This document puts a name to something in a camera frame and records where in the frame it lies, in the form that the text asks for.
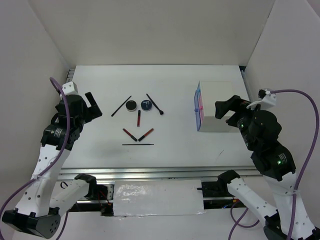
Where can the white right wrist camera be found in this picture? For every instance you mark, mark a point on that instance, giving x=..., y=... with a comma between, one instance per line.
x=267, y=100

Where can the navy lid cosmetic jar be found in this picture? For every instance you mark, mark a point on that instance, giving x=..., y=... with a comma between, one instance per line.
x=146, y=105

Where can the dark red lip gloss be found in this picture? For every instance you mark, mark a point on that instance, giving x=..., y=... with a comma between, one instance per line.
x=138, y=118

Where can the white drawer organizer box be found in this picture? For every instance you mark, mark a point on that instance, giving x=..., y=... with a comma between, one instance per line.
x=210, y=92

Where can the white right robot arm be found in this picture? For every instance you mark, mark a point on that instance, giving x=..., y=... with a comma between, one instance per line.
x=288, y=219

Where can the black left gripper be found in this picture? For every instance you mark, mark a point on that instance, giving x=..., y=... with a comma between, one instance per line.
x=93, y=111

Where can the aluminium frame rail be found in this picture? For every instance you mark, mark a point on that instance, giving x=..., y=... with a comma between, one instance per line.
x=155, y=173

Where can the pink drawer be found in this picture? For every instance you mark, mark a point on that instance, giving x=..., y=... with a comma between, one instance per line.
x=201, y=109

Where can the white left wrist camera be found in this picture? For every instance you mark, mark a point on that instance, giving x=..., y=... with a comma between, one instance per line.
x=70, y=88

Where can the purple drawer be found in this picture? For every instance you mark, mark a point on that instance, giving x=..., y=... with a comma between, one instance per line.
x=198, y=121

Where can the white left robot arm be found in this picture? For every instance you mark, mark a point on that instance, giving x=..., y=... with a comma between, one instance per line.
x=38, y=212

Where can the black angled makeup brush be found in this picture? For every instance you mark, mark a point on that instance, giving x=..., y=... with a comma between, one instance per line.
x=155, y=105

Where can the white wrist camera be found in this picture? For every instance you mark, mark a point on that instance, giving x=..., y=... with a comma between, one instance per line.
x=70, y=88
x=267, y=100

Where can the white foil-taped cover panel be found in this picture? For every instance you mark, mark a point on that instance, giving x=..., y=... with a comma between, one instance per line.
x=157, y=198

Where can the black lid cosmetic jar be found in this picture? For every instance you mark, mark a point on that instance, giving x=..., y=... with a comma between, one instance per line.
x=131, y=105

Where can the thin black eyeliner brush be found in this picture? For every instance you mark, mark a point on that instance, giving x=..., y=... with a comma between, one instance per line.
x=120, y=106

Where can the blue drawer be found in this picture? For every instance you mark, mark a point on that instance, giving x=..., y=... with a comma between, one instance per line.
x=196, y=97

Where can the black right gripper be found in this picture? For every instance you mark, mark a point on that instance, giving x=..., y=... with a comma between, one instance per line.
x=234, y=102

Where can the thin black liner pencil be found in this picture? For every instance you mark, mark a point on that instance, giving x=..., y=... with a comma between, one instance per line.
x=138, y=144

